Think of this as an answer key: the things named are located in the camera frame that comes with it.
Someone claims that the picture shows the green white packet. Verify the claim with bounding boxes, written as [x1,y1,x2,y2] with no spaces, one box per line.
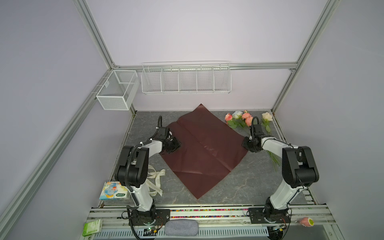
[82,220,103,237]

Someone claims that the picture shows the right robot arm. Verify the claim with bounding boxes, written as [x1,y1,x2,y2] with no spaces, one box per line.
[242,123,320,223]

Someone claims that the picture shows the single pink fake rose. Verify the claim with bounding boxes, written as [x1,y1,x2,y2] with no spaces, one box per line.
[225,113,238,129]

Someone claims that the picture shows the red wrapping paper sheet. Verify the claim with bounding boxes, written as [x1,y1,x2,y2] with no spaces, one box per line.
[161,105,248,199]

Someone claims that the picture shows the white mesh box basket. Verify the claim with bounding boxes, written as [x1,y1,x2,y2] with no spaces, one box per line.
[96,70,140,111]

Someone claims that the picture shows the double pink fake rose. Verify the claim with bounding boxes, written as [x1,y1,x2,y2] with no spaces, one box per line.
[240,111,253,132]

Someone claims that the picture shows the grey foam pad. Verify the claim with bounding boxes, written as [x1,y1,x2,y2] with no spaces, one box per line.
[165,219,199,237]

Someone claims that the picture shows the cream ribbon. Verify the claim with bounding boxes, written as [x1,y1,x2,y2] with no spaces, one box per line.
[140,165,166,197]

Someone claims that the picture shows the pink round object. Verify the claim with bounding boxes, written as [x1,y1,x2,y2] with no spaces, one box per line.
[299,217,315,228]

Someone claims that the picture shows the cream fake rose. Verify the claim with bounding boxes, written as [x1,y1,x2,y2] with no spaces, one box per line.
[262,112,273,134]

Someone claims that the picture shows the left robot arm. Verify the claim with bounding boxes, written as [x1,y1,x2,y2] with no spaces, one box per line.
[114,127,181,225]

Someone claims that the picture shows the white wire shelf basket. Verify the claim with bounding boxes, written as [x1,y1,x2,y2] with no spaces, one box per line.
[141,61,232,95]

